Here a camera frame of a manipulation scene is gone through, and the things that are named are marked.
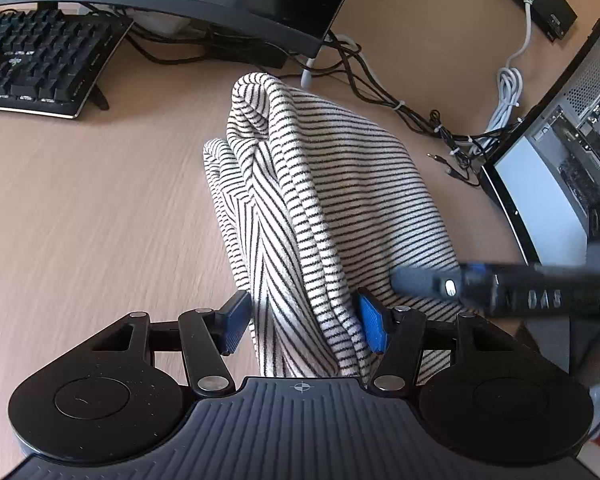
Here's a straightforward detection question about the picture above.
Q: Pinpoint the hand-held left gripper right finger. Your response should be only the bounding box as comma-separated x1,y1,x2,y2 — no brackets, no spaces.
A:
356,287,507,402

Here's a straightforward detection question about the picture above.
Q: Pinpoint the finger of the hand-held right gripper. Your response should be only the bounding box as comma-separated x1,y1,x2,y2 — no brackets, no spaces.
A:
392,262,482,309

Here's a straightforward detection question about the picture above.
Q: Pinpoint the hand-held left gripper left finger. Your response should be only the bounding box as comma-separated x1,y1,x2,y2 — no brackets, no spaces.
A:
92,290,254,402

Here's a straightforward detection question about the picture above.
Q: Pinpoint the striped knit garment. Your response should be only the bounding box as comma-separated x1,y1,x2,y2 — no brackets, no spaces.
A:
202,72,474,379

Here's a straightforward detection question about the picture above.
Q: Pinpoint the white computer case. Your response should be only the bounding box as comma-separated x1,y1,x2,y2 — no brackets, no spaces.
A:
480,12,600,267

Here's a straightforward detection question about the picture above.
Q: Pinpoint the black keyboard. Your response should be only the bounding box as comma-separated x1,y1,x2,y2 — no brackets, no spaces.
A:
0,7,135,121

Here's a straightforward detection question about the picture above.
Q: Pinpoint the bundle of black cables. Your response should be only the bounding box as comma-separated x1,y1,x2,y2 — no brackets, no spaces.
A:
125,25,487,189

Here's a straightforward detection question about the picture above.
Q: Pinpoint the long white power cable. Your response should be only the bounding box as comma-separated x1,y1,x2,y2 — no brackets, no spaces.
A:
475,0,542,157

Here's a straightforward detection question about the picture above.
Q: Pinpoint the short white cable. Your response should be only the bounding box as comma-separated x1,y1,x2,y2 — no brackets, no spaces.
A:
300,35,357,92

